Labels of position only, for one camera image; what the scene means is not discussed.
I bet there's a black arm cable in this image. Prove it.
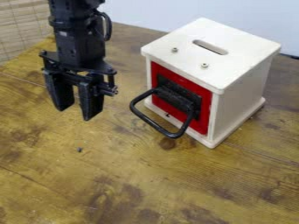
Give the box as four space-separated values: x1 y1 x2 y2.
95 10 114 42

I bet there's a red drawer front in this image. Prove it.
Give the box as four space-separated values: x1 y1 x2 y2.
151 62 213 135

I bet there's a white wooden box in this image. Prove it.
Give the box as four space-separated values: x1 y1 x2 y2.
142 17 281 148

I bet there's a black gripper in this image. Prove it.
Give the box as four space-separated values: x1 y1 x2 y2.
39 29 119 122

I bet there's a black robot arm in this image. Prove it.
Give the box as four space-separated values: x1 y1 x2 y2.
41 0 118 120

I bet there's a black metal drawer handle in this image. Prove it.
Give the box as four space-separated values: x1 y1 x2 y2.
130 74 202 139

